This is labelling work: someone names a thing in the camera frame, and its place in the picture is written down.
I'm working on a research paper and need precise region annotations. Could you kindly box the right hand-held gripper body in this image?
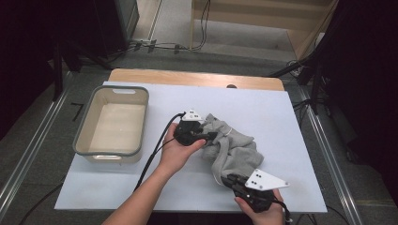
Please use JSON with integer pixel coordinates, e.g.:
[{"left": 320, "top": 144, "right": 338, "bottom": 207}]
[{"left": 234, "top": 168, "right": 291, "bottom": 214}]

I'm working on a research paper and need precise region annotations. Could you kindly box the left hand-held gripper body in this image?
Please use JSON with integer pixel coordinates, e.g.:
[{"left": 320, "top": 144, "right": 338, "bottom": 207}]
[{"left": 173, "top": 108, "right": 209, "bottom": 147}]

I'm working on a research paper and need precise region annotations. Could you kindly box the beige basket with grey rim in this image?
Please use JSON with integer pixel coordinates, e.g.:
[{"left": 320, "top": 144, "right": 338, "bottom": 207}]
[{"left": 72, "top": 84, "right": 150, "bottom": 164}]

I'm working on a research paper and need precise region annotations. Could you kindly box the person's left hand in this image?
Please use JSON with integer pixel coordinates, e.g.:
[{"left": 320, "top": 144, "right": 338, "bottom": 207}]
[{"left": 157, "top": 122, "right": 208, "bottom": 176}]

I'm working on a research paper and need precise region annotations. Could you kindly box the person's right hand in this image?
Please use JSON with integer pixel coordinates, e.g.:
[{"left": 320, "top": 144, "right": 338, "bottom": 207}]
[{"left": 234, "top": 188, "right": 285, "bottom": 225}]

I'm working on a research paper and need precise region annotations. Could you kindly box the white board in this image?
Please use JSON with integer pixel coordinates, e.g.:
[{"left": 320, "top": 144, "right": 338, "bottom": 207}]
[{"left": 54, "top": 81, "right": 328, "bottom": 214}]

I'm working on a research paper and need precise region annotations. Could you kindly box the power strip with plugs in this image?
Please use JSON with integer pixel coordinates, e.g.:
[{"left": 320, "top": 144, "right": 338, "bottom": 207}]
[{"left": 130, "top": 37, "right": 182, "bottom": 54}]

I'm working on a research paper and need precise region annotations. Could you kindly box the black stand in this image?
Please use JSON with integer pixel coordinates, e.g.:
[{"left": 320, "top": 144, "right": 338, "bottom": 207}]
[
  {"left": 51, "top": 37, "right": 112, "bottom": 102},
  {"left": 268, "top": 46, "right": 332, "bottom": 115}
]

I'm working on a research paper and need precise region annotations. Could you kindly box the light wooden shelf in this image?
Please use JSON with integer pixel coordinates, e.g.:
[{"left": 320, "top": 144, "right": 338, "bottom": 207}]
[{"left": 189, "top": 0, "right": 341, "bottom": 60}]

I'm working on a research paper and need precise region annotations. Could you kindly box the grey cabinet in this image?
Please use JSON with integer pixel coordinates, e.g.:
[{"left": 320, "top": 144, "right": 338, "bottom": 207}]
[{"left": 93, "top": 0, "right": 140, "bottom": 59}]

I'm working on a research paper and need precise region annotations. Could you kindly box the black curtain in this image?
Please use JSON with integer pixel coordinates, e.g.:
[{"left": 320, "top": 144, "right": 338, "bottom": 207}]
[
  {"left": 322, "top": 0, "right": 398, "bottom": 201},
  {"left": 0, "top": 0, "right": 106, "bottom": 142}
]

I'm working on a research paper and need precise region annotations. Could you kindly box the right hand-held gripper cable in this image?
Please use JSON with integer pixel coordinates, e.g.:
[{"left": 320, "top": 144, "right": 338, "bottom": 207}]
[{"left": 271, "top": 200, "right": 294, "bottom": 225}]

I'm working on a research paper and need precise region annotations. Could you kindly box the hand-held gripper cable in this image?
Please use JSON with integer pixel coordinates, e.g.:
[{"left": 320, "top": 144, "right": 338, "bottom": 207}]
[
  {"left": 133, "top": 112, "right": 186, "bottom": 192},
  {"left": 271, "top": 200, "right": 294, "bottom": 225}
]

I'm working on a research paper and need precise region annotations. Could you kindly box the left hand-held gripper cable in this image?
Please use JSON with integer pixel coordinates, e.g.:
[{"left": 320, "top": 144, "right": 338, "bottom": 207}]
[{"left": 133, "top": 112, "right": 186, "bottom": 192}]

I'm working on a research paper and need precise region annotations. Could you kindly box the metal rail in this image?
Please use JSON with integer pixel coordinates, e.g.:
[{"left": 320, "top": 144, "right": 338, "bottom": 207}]
[
  {"left": 297, "top": 85, "right": 365, "bottom": 225},
  {"left": 0, "top": 71, "right": 74, "bottom": 219}
]

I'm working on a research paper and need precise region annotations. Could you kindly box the thin black cable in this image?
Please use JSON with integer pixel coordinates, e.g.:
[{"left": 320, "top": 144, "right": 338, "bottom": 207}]
[
  {"left": 327, "top": 205, "right": 349, "bottom": 225},
  {"left": 18, "top": 182, "right": 65, "bottom": 225}
]

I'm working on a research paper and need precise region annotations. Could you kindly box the black hanging cable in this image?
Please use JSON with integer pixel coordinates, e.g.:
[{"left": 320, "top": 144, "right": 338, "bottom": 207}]
[{"left": 191, "top": 0, "right": 211, "bottom": 52}]

